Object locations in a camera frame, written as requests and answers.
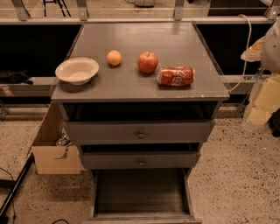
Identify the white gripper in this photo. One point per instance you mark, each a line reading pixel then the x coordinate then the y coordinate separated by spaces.
pixel 271 55

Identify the red coke can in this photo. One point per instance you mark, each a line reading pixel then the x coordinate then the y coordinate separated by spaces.
pixel 175 76

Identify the grey drawer cabinet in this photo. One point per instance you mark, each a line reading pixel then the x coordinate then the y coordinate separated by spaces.
pixel 123 94

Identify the grey open bottom drawer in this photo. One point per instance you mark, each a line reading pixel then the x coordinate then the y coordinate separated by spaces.
pixel 142 196

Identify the grey top drawer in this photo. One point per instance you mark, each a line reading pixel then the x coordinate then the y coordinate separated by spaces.
pixel 87 133

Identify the grey middle drawer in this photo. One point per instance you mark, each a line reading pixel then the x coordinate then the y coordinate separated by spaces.
pixel 139 160

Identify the red apple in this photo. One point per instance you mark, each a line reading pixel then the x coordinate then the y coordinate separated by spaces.
pixel 147 62

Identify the orange fruit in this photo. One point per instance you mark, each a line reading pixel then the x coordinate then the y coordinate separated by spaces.
pixel 114 58

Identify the white bowl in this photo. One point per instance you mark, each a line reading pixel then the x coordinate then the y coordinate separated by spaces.
pixel 77 71

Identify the cardboard box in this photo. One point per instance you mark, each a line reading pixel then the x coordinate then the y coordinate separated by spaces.
pixel 51 158

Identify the black bag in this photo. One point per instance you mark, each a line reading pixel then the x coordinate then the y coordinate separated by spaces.
pixel 14 77

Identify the black pole on floor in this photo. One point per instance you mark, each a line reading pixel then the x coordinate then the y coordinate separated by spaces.
pixel 13 185

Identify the metal railing frame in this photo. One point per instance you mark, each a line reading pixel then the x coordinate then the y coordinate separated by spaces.
pixel 34 12

